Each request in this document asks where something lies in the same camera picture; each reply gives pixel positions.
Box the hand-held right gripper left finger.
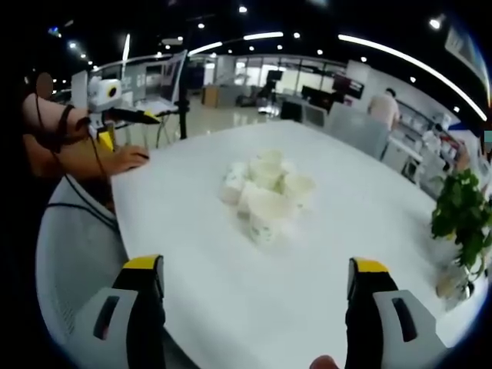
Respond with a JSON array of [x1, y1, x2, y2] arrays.
[[68, 253, 167, 369]]

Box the person's right hand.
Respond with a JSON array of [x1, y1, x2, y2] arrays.
[[310, 354, 347, 369]]

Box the black arm strap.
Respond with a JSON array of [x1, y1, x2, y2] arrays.
[[52, 103, 92, 153]]

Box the black cable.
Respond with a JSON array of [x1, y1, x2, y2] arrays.
[[45, 201, 118, 231], [86, 128, 116, 216]]

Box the white storage shelves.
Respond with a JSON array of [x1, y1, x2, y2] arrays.
[[387, 98, 468, 189]]

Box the white table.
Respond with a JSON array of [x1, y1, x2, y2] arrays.
[[110, 119, 491, 369]]

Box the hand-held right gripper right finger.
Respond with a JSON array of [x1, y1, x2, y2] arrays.
[[344, 256, 450, 369]]

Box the black stand pole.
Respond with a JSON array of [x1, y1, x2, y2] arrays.
[[177, 48, 191, 140]]

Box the grey display board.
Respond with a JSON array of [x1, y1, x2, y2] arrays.
[[158, 52, 188, 105]]

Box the white mesh chair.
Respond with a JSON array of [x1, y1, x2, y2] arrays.
[[35, 177, 131, 359]]

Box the black chair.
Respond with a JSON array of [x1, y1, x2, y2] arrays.
[[280, 100, 304, 123]]

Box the pile of white paper cups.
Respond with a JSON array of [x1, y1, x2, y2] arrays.
[[218, 148, 317, 246]]

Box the short ceiling strip light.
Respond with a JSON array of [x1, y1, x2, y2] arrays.
[[243, 32, 284, 42]]

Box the long curved ceiling light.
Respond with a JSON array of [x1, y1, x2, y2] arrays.
[[337, 33, 488, 122]]

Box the brown cabinet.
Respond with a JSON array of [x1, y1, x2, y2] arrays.
[[201, 85, 219, 108]]

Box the green potted plant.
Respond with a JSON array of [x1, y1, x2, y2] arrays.
[[429, 168, 492, 303]]

